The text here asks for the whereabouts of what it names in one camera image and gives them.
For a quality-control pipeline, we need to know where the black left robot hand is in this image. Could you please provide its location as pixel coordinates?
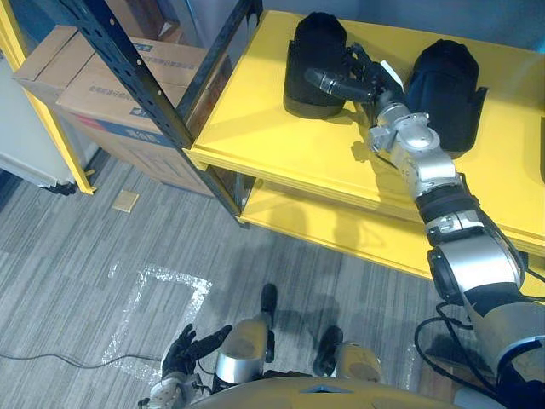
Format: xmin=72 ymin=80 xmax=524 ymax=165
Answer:
xmin=161 ymin=324 xmax=233 ymax=379

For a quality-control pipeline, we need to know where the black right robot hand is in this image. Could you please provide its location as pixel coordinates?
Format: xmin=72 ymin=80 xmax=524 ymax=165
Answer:
xmin=303 ymin=42 xmax=406 ymax=106

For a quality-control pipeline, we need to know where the yellow shelf board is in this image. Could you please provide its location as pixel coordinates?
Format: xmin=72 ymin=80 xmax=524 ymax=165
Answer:
xmin=184 ymin=9 xmax=545 ymax=254
xmin=238 ymin=177 xmax=545 ymax=299

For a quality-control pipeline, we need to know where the silver left robot leg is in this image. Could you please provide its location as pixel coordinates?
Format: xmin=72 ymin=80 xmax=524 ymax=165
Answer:
xmin=211 ymin=314 xmax=276 ymax=395

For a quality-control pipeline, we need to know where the clear tape floor marking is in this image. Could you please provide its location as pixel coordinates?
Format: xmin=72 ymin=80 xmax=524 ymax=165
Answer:
xmin=100 ymin=262 xmax=214 ymax=385

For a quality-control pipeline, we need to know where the dark left robot foot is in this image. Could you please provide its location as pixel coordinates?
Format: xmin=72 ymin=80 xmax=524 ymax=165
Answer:
xmin=260 ymin=283 xmax=278 ymax=317

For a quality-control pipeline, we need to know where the dark robot foot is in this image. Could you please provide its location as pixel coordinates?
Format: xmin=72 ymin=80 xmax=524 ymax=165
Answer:
xmin=312 ymin=325 xmax=344 ymax=377
xmin=260 ymin=283 xmax=278 ymax=317

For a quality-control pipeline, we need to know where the dark right robot foot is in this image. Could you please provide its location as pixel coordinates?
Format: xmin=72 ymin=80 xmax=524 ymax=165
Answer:
xmin=312 ymin=325 xmax=344 ymax=377

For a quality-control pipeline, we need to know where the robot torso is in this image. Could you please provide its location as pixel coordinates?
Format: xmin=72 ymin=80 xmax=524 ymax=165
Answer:
xmin=185 ymin=374 xmax=459 ymax=409

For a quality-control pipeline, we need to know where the brass floor socket plate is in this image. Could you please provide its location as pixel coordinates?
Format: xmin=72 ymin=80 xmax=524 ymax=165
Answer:
xmin=111 ymin=189 xmax=141 ymax=214

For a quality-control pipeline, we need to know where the large printed cardboard box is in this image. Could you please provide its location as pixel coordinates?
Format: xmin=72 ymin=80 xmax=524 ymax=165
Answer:
xmin=56 ymin=35 xmax=233 ymax=198

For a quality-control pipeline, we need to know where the white cabinet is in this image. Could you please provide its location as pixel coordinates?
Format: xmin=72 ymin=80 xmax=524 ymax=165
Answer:
xmin=0 ymin=49 xmax=77 ymax=196

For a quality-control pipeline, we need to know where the small plain cardboard box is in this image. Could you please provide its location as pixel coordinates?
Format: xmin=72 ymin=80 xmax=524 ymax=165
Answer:
xmin=11 ymin=24 xmax=98 ymax=108

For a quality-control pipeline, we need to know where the black floor cable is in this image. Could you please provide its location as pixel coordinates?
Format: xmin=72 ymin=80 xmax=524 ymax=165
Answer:
xmin=0 ymin=352 xmax=164 ymax=370

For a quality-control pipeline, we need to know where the black perforated shelf post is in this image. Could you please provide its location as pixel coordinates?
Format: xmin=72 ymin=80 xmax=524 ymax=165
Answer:
xmin=58 ymin=0 xmax=244 ymax=219
xmin=175 ymin=0 xmax=264 ymax=121

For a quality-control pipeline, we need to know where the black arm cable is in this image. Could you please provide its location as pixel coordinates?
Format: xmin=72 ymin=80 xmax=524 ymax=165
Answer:
xmin=414 ymin=301 xmax=514 ymax=402

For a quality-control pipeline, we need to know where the yellow shelf frame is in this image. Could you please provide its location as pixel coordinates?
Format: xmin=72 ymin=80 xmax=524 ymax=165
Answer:
xmin=0 ymin=0 xmax=97 ymax=197

